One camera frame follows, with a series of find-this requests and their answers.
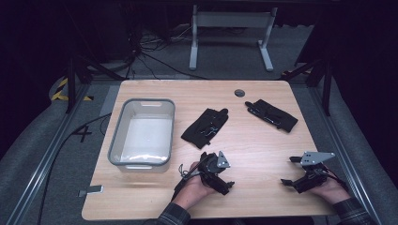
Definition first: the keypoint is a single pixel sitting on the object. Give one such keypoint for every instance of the person's left hand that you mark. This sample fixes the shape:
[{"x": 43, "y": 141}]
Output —
[{"x": 191, "y": 187}]

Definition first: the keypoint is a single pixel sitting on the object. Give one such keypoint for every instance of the black glove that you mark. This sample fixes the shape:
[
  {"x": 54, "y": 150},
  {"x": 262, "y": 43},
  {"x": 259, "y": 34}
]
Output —
[
  {"x": 205, "y": 128},
  {"x": 272, "y": 116}
]

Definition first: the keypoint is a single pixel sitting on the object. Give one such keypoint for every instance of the yellow black hazard tape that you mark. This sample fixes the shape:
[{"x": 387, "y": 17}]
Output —
[{"x": 59, "y": 92}]

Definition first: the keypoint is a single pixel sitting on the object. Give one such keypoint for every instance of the white metal table frame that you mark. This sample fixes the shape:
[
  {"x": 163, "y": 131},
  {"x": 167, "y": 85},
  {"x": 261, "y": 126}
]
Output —
[{"x": 194, "y": 47}]

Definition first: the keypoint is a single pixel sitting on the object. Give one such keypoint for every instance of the black metal stand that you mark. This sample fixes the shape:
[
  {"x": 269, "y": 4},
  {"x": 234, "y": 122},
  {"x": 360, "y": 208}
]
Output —
[
  {"x": 327, "y": 87},
  {"x": 71, "y": 84}
]

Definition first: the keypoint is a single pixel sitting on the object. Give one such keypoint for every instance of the grey rimmed white plastic bin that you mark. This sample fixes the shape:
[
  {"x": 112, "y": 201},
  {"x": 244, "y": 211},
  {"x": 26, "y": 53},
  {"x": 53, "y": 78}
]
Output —
[{"x": 145, "y": 137}]

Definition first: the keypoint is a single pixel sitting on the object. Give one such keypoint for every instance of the small metal bracket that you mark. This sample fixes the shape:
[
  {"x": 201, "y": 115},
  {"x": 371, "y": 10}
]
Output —
[{"x": 92, "y": 190}]

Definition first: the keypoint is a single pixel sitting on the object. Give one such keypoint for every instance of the aluminium floor rail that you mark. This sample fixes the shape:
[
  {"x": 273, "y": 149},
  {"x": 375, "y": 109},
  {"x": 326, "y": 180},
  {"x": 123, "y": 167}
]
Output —
[
  {"x": 341, "y": 150},
  {"x": 47, "y": 159}
]

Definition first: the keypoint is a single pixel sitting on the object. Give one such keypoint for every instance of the person's right hand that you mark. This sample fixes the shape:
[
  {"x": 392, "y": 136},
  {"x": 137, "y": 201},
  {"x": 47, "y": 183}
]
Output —
[{"x": 331, "y": 191}]

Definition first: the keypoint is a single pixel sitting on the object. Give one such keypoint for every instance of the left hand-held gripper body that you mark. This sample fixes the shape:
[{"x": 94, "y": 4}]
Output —
[{"x": 213, "y": 167}]

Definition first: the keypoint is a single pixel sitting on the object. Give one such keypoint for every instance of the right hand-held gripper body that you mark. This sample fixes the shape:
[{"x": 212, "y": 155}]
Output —
[{"x": 313, "y": 175}]

